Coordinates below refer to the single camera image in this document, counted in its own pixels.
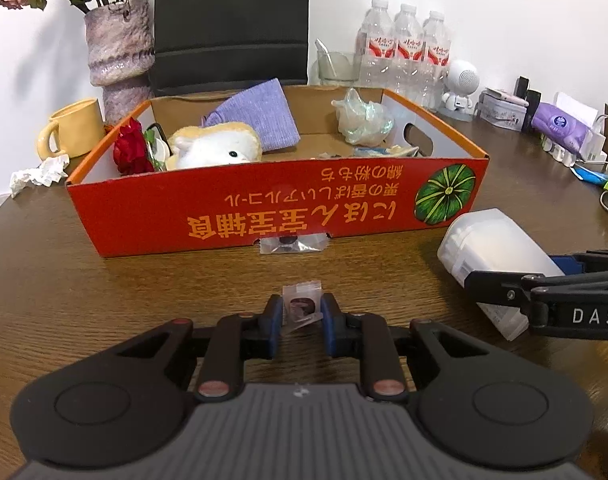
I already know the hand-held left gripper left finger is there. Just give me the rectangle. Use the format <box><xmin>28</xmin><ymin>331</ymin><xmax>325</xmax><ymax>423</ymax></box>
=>
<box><xmin>116</xmin><ymin>293</ymin><xmax>285</xmax><ymax>404</ymax></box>

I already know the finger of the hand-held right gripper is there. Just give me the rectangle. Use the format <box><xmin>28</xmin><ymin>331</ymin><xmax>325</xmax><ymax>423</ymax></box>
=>
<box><xmin>464</xmin><ymin>270</ymin><xmax>535</xmax><ymax>307</ymax></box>
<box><xmin>550</xmin><ymin>251</ymin><xmax>608</xmax><ymax>277</ymax></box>

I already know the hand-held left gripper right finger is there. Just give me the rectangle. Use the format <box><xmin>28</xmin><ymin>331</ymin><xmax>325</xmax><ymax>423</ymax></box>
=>
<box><xmin>320</xmin><ymin>294</ymin><xmax>484</xmax><ymax>404</ymax></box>

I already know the small clear plastic packet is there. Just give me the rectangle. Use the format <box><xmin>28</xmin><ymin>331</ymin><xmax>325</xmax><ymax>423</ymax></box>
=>
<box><xmin>282</xmin><ymin>281</ymin><xmax>325</xmax><ymax>337</ymax></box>
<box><xmin>258</xmin><ymin>232</ymin><xmax>330</xmax><ymax>257</ymax></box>

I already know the clear plastic container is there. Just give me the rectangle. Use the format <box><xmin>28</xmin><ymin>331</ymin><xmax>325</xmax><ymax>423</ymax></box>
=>
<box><xmin>437</xmin><ymin>208</ymin><xmax>567</xmax><ymax>342</ymax></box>

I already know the red cardboard box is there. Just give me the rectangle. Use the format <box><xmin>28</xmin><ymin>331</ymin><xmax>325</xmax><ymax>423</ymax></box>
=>
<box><xmin>65</xmin><ymin>84</ymin><xmax>490</xmax><ymax>260</ymax></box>

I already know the yellow white plush toy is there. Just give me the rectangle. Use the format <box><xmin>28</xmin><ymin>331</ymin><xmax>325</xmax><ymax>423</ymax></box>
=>
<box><xmin>164</xmin><ymin>121</ymin><xmax>264</xmax><ymax>171</ymax></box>

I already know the clear plastic bag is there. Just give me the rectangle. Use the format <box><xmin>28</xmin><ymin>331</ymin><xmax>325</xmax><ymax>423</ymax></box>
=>
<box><xmin>331</xmin><ymin>87</ymin><xmax>396</xmax><ymax>145</ymax></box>

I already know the purple knit cloth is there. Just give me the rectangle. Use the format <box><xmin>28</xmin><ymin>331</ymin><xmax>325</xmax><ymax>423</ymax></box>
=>
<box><xmin>200</xmin><ymin>78</ymin><xmax>301</xmax><ymax>154</ymax></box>

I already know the red artificial rose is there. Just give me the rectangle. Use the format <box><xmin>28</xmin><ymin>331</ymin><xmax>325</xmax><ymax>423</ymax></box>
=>
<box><xmin>112</xmin><ymin>117</ymin><xmax>173</xmax><ymax>177</ymax></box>

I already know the blue white packet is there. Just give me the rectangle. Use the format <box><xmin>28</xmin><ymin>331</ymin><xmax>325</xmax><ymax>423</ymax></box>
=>
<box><xmin>573</xmin><ymin>162</ymin><xmax>608</xmax><ymax>184</ymax></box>

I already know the white power strip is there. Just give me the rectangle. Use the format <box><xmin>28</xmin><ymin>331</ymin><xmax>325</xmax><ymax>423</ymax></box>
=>
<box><xmin>540</xmin><ymin>132</ymin><xmax>608</xmax><ymax>167</ymax></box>

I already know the white charger plug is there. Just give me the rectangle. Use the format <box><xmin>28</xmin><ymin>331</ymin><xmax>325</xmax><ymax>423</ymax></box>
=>
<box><xmin>580</xmin><ymin>127</ymin><xmax>608</xmax><ymax>161</ymax></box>

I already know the purple tissue pack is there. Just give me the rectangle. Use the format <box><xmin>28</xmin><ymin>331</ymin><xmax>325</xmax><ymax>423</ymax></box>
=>
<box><xmin>530</xmin><ymin>92</ymin><xmax>602</xmax><ymax>154</ymax></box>

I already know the tall black block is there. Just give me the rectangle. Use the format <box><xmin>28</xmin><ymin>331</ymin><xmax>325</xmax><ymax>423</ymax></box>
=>
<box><xmin>526</xmin><ymin>89</ymin><xmax>542</xmax><ymax>131</ymax></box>

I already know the small printed tin box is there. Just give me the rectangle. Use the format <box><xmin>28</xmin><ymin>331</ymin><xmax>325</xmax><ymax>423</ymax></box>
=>
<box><xmin>476</xmin><ymin>87</ymin><xmax>530</xmax><ymax>134</ymax></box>

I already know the pale crumpled wrapper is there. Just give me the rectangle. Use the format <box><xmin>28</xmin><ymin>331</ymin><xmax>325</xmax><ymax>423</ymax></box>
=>
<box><xmin>353</xmin><ymin>143</ymin><xmax>420</xmax><ymax>159</ymax></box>

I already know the white robot figure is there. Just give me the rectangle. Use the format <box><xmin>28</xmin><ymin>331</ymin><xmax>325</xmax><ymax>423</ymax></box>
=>
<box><xmin>441</xmin><ymin>59</ymin><xmax>481</xmax><ymax>122</ymax></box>

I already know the red label water bottle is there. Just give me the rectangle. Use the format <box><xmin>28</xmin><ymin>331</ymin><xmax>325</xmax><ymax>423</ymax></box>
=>
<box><xmin>357</xmin><ymin>0</ymin><xmax>397</xmax><ymax>91</ymax></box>
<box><xmin>392</xmin><ymin>4</ymin><xmax>427</xmax><ymax>96</ymax></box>
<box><xmin>421</xmin><ymin>10</ymin><xmax>455</xmax><ymax>111</ymax></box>

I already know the clear glass cup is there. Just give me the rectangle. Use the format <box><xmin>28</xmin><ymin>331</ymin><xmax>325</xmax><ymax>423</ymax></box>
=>
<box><xmin>314</xmin><ymin>38</ymin><xmax>361</xmax><ymax>87</ymax></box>

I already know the yellow ceramic mug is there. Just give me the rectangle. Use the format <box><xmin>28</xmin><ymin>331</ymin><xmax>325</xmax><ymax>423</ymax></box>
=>
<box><xmin>37</xmin><ymin>98</ymin><xmax>107</xmax><ymax>159</ymax></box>

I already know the crumpled white tissue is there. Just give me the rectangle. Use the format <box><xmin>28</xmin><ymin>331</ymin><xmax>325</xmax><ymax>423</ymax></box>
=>
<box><xmin>9</xmin><ymin>153</ymin><xmax>71</xmax><ymax>199</ymax></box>

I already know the black paper bag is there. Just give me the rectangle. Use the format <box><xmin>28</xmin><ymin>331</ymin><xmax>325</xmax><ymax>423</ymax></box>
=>
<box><xmin>147</xmin><ymin>0</ymin><xmax>313</xmax><ymax>97</ymax></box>

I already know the mottled pink ceramic vase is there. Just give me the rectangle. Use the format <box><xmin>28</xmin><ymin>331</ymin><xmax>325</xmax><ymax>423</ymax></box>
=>
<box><xmin>83</xmin><ymin>0</ymin><xmax>156</xmax><ymax>126</ymax></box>

